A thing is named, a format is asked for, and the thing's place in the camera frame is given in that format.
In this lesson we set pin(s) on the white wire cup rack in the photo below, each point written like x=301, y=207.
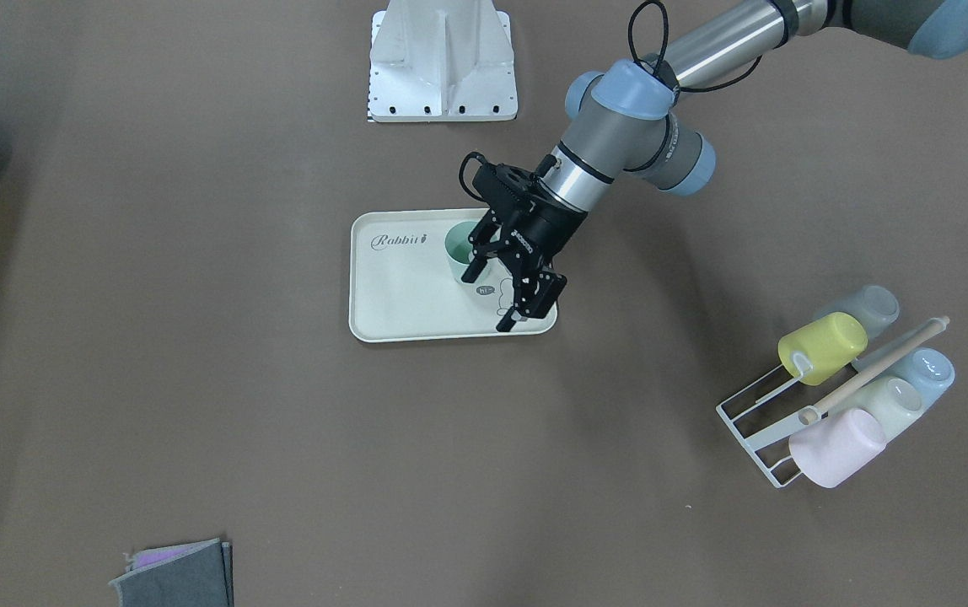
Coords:
x=762, y=416

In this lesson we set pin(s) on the wooden rack handle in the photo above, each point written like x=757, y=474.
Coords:
x=813, y=413

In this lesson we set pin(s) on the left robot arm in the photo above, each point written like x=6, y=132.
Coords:
x=622, y=122

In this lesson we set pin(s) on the grey folded cloth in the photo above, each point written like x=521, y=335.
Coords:
x=189, y=574

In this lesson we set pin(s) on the green cup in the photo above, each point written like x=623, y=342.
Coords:
x=459, y=252

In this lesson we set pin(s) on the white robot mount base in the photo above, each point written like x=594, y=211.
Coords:
x=441, y=61

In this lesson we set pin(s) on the yellow cup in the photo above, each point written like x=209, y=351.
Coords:
x=815, y=352

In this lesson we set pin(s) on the grey cup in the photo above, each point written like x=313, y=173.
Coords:
x=875, y=308

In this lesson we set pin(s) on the pink cup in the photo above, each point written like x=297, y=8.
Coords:
x=833, y=450

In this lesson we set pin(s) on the cream white cup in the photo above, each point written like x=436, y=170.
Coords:
x=892, y=401

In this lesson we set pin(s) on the cream rabbit tray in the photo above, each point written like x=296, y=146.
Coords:
x=405, y=286

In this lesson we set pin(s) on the light blue cup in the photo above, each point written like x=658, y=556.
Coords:
x=930, y=372

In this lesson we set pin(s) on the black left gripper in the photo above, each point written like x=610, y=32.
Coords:
x=548, y=230

